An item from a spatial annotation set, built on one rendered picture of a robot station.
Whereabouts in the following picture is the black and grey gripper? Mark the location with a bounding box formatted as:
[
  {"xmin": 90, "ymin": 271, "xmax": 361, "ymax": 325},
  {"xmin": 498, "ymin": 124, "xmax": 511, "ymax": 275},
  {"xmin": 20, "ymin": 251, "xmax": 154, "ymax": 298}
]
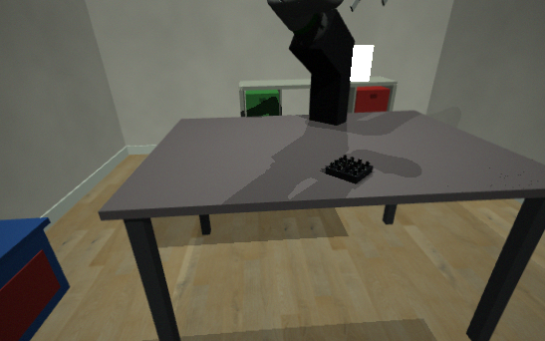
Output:
[{"xmin": 350, "ymin": 0, "xmax": 388, "ymax": 12}]

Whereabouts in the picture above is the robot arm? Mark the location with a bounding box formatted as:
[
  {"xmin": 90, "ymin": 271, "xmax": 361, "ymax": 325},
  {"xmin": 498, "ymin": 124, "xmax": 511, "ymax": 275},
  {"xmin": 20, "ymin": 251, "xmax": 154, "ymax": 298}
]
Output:
[{"xmin": 267, "ymin": 0, "xmax": 344, "ymax": 47}]

